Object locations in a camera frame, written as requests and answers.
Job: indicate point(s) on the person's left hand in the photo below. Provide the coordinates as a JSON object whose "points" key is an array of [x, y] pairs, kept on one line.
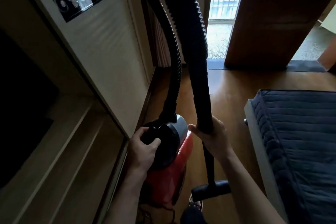
{"points": [[139, 153]]}

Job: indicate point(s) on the person's right hand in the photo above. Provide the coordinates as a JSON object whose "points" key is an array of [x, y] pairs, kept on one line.
{"points": [[216, 143]]}

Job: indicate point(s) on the person's left thumb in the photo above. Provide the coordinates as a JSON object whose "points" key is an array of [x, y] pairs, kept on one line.
{"points": [[153, 143]]}

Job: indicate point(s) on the person's right thumb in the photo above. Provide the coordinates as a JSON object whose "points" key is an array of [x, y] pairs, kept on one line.
{"points": [[194, 128]]}

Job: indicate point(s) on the black vacuum wand with nozzle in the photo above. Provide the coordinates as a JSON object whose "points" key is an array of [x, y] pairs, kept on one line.
{"points": [[203, 100]]}

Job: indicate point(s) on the red canister vacuum cleaner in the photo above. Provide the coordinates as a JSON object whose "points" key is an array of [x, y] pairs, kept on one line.
{"points": [[170, 168]]}

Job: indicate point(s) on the person's right forearm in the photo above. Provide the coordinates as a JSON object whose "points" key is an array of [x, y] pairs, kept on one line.
{"points": [[249, 192]]}

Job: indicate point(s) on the person's left forearm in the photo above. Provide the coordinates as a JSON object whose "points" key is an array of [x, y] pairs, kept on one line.
{"points": [[126, 195]]}

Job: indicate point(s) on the patterned slipper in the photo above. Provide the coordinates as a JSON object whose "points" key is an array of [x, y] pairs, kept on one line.
{"points": [[196, 202]]}

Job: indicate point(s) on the person's dark trouser leg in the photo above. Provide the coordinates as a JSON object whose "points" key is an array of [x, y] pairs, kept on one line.
{"points": [[193, 217]]}

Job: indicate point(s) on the beige shelf cabinet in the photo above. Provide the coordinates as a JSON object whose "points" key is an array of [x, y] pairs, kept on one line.
{"points": [[68, 139]]}

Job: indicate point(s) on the brown slatted cabinet door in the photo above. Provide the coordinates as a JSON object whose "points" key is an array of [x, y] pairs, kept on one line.
{"points": [[160, 42]]}

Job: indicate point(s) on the white sliding wardrobe door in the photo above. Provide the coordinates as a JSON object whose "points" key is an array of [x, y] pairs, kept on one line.
{"points": [[107, 55]]}

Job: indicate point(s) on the blue quilted bed cover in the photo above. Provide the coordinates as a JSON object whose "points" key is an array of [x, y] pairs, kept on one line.
{"points": [[301, 147]]}

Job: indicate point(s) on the dark door threshold strip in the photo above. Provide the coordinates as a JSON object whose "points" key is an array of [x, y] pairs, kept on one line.
{"points": [[301, 65]]}

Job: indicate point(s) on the brown wooden door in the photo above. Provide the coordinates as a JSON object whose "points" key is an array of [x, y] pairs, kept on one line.
{"points": [[275, 16]]}

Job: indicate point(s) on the white bed frame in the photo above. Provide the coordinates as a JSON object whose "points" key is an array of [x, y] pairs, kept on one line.
{"points": [[258, 147]]}

